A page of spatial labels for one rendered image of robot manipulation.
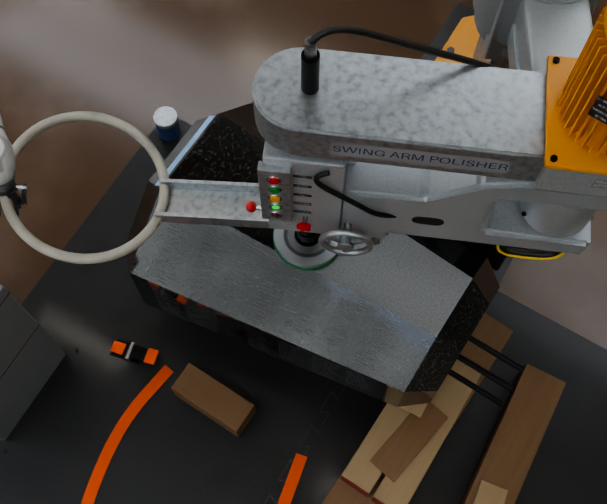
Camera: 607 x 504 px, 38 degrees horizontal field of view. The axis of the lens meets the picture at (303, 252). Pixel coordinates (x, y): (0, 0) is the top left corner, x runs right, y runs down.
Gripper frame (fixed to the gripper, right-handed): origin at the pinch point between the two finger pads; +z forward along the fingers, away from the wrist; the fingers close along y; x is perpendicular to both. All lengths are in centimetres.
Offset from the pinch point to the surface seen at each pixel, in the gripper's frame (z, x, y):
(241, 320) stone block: 21, -35, 70
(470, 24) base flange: -8, 57, 159
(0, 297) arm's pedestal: 21.7, -21.0, -5.0
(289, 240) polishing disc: -4, -18, 83
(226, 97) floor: 88, 84, 87
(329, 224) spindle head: -41, -27, 86
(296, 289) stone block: 4, -32, 85
